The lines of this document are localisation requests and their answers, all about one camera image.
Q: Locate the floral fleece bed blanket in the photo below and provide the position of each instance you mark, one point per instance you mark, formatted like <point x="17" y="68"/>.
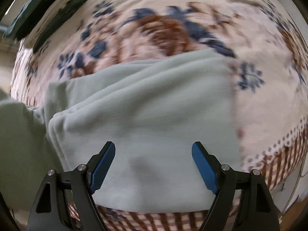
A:
<point x="269" y="82"/>

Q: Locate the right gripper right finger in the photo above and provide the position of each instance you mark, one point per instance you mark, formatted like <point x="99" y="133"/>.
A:
<point x="256" y="210"/>

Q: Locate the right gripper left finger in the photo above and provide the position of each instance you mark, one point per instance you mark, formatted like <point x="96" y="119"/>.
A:
<point x="50" y="207"/>

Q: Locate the light green fleece pant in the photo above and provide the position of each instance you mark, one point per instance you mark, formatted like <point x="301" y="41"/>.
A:
<point x="152" y="110"/>

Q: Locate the dark green velvet pillow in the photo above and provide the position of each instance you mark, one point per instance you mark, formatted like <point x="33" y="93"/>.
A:
<point x="39" y="19"/>

